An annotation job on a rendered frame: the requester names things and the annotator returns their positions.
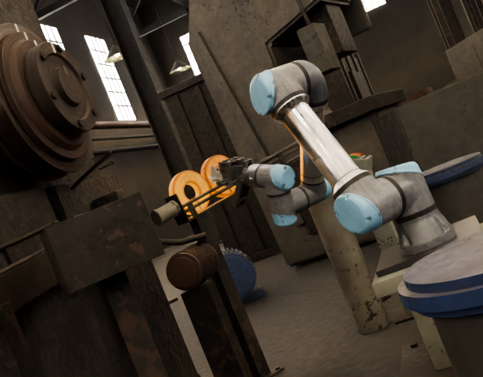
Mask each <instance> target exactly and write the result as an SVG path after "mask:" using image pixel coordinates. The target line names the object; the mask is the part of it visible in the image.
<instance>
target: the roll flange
mask: <svg viewBox="0 0 483 377"><path fill-rule="evenodd" d="M0 171H2V172H4V173H6V174H7V175H9V176H11V177H14V178H17V179H20V180H30V179H33V178H35V177H36V178H38V179H41V180H46V181H55V180H59V179H61V178H63V177H65V176H66V175H67V174H68V173H65V174H62V175H60V176H56V177H48V176H44V175H42V174H39V173H37V172H35V171H33V170H32V169H30V168H28V167H27V166H25V165H24V164H23V163H21V161H20V160H18V158H16V157H15V156H14V155H13V154H12V152H11V151H9V149H8V148H6V146H5V145H4V144H3V142H2V141H1V139H0Z"/></svg>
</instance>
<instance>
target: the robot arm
mask: <svg viewBox="0 0 483 377"><path fill-rule="evenodd" d="M250 99H251V102H252V104H253V107H254V109H255V110H256V112H257V113H258V114H260V115H262V116H268V115H271V117H272V118H273V119H274V121H275V122H276V123H283V124H284V125H285V126H286V128H287V129H288V130H289V131H290V132H291V134H292V135H293V137H294V138H295V140H296V141H297V142H298V143H299V144H300V157H301V185H300V186H298V187H295V188H294V189H291V188H292V187H293V185H294V184H295V172H294V170H293V169H292V168H291V167H289V166H288V165H280V164H276V165H265V164H254V160H253V159H245V158H244V157H233V159H225V160H223V161H222V162H219V163H218V171H217V170H216V168H215V166H212V167H211V176H210V177H209V180H210V181H211V182H212V183H213V184H214V185H217V186H236V190H235V193H234V196H233V202H232V205H233V206H234V207H235V208H238V207H240V206H243V205H245V204H246V202H247V196H248V194H249V191H250V187H253V188H262V189H265V190H266V194H267V197H268V202H269V206H270V209H271V215H272V218H273V220H274V224H275V225H277V226H278V227H287V226H290V225H293V224H294V223H295V222H296V221H297V220H298V219H297V213H299V212H301V211H303V210H305V209H307V208H309V207H311V206H313V205H315V204H317V203H321V202H322V201H323V200H326V199H327V198H329V197H330V196H331V194H332V188H333V199H334V200H335V202H334V212H336V217H337V219H338V220H339V222H340V224H341V225H342V226H343V227H344V228H345V229H347V230H349V231H350V232H352V233H357V234H366V233H369V232H371V231H374V230H377V229H378V228H379V227H381V226H383V225H384V224H386V223H388V222H390V221H392V220H395V222H396V225H397V228H398V235H399V248H400V250H401V253H402V255H403V256H409V255H413V254H418V253H421V252H423V251H427V250H430V249H432V248H435V247H437V246H439V245H442V244H443V243H445V242H448V241H449V240H450V239H452V238H454V237H455V236H456V232H455V230H454V227H453V226H452V225H451V224H450V223H449V222H448V221H447V220H446V218H445V217H444V216H443V215H442V214H441V213H440V211H439V210H438V208H437V206H436V203H435V202H434V198H433V197H432V195H431V192H430V190H429V187H428V185H427V183H426V181H425V178H424V174H423V172H421V170H420V168H419V166H418V164H417V163H415V162H407V163H404V164H401V165H396V166H394V167H391V168H387V169H384V170H382V171H379V172H376V173H375V178H374V177H373V176H372V175H371V174H370V173H369V171H365V170H360V169H359V168H358V167H357V166H356V164H355V163H354V162H353V160H352V159H351V157H350V156H349V155H348V154H347V153H346V152H345V150H344V149H343V148H342V146H341V145H340V144H339V142H338V141H337V140H336V139H335V138H334V136H333V135H332V134H331V133H330V131H329V130H328V129H327V127H326V126H325V125H324V107H325V106H326V105H327V104H328V89H327V83H326V81H325V78H324V76H323V74H322V72H321V71H320V70H319V68H318V67H316V66H315V65H314V64H312V63H310V62H308V61H302V60H298V61H292V62H290V63H288V64H284V65H282V66H279V67H275V68H273V69H270V70H264V71H263V72H262V73H259V74H256V75H255V76H254V77H253V79H252V81H251V83H250ZM237 158H240V159H237ZM331 186H332V187H331Z"/></svg>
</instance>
